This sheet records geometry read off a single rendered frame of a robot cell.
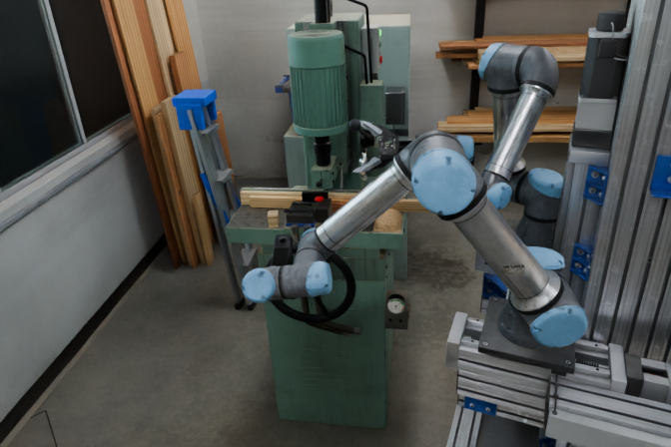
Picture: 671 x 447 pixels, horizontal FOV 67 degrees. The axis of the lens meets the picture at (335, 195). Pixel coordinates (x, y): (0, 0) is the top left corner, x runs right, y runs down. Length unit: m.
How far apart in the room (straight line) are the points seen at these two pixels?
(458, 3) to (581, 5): 0.83
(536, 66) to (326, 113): 0.62
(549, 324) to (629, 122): 0.49
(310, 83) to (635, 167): 0.90
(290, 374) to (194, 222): 1.38
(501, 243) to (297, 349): 1.12
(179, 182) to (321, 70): 1.69
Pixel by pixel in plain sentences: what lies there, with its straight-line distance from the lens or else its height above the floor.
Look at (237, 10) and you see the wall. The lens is 4.14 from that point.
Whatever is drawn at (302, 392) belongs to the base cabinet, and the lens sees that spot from 2.16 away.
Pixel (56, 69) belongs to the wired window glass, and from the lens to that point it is 2.84.
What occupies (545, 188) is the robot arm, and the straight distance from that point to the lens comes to 1.73.
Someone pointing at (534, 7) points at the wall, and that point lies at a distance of 4.03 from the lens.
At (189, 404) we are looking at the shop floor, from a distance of 2.46.
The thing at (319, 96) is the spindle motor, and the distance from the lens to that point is 1.60.
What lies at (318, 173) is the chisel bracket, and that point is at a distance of 1.72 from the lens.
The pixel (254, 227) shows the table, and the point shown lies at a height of 0.90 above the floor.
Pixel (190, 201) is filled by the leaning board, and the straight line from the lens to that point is 3.13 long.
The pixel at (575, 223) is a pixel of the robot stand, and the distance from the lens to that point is 1.49.
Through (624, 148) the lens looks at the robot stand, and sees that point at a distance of 1.35.
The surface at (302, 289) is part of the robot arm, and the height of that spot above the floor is 1.06.
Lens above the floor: 1.73
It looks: 25 degrees down
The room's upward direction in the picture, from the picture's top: 3 degrees counter-clockwise
